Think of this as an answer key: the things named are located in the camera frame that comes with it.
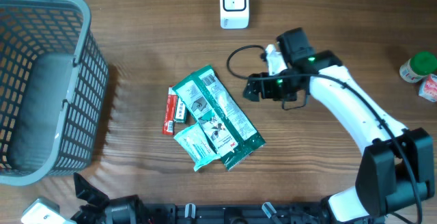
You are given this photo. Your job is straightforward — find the green 3M gloves bag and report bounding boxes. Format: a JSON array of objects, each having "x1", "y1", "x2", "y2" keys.
[{"x1": 173, "y1": 66, "x2": 266, "y2": 171}]

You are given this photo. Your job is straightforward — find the green white small box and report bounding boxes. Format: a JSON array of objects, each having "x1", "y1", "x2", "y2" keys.
[{"x1": 173, "y1": 98, "x2": 188, "y2": 124}]

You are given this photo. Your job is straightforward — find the light green wet wipes pack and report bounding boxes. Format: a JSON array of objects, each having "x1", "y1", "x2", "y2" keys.
[{"x1": 174, "y1": 123, "x2": 221, "y2": 171}]

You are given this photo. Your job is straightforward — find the small red packet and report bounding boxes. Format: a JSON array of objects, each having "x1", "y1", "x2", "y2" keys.
[{"x1": 162, "y1": 85, "x2": 178, "y2": 135}]

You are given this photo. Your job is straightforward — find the green lid jar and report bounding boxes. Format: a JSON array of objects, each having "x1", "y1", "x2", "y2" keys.
[{"x1": 399, "y1": 51, "x2": 437, "y2": 83}]

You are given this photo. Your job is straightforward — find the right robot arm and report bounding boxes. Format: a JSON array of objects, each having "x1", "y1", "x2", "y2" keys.
[{"x1": 243, "y1": 28, "x2": 436, "y2": 223}]

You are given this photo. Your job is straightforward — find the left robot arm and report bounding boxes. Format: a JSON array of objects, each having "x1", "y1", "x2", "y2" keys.
[{"x1": 70, "y1": 173, "x2": 154, "y2": 224}]

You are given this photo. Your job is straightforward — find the white barcode scanner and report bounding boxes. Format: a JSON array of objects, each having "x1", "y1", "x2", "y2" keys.
[{"x1": 220, "y1": 0, "x2": 250, "y2": 29}]

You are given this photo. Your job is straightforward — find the grey plastic shopping basket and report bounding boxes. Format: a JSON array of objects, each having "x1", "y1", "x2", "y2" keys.
[{"x1": 1, "y1": 0, "x2": 109, "y2": 186}]

